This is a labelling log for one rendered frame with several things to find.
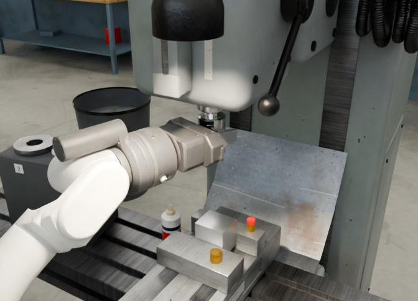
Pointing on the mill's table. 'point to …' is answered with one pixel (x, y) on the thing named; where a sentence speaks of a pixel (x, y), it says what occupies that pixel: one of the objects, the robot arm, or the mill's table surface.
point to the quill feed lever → (297, 5)
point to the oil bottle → (170, 221)
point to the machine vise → (242, 291)
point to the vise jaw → (199, 261)
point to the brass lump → (216, 255)
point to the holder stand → (32, 178)
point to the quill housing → (219, 49)
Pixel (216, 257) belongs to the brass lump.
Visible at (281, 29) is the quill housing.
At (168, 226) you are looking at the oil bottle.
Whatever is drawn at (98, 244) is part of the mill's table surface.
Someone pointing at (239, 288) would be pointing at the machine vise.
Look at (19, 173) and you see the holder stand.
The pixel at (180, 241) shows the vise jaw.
